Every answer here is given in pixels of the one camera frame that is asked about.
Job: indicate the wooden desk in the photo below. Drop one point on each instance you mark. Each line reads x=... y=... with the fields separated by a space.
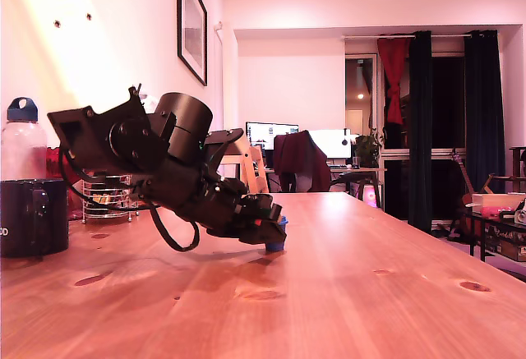
x=363 y=169

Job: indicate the white instant camera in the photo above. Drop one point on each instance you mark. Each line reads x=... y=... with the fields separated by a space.
x=522 y=215

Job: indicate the dark blue coffee mug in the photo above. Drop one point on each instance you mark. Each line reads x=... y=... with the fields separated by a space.
x=24 y=227

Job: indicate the red curtain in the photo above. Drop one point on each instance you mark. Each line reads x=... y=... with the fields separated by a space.
x=394 y=71

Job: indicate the dark board game box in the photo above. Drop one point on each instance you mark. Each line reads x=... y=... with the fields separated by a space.
x=510 y=246

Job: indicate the computer monitor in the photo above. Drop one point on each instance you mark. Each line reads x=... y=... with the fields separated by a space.
x=330 y=143
x=269 y=133

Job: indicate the white wall pipe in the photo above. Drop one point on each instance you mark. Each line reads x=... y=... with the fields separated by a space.
x=218 y=88

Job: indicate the grey office chair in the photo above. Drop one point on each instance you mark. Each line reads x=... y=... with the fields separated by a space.
x=305 y=182

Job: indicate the red glass goblet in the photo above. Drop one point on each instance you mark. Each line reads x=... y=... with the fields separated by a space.
x=52 y=162

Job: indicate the acoustic guitar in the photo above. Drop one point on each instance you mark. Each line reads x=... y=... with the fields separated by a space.
x=466 y=194

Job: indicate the dark red jacket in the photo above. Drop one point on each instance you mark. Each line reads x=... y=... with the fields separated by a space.
x=301 y=153

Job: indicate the green potted plant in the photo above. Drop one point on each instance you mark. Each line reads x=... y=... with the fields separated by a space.
x=367 y=149

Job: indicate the white curtain rod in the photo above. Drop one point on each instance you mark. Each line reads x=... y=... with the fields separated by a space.
x=363 y=37

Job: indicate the clear water bottle blue cap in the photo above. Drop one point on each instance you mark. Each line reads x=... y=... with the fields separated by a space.
x=22 y=149

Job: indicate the low black side table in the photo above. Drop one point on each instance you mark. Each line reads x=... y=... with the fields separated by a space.
x=482 y=240

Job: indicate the black headphones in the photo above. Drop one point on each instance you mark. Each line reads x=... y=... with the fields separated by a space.
x=344 y=142

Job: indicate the black framed wall picture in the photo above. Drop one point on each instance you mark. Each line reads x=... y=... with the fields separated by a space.
x=193 y=26

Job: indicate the dark curtain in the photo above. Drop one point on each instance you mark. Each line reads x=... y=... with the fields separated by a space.
x=420 y=129
x=484 y=108

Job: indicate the pink case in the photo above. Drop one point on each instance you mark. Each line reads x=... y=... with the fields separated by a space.
x=492 y=212

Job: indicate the blue coffee capsule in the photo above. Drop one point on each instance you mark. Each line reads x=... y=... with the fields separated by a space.
x=276 y=247

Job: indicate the wooden chair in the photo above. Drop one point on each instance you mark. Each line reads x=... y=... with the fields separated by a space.
x=259 y=178

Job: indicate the pale wooden box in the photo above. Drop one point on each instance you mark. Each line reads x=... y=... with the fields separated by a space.
x=495 y=201

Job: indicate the dark wooden shelf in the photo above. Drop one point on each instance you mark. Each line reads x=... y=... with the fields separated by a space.
x=518 y=149

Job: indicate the lit computer tower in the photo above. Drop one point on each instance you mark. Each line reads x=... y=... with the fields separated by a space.
x=367 y=196

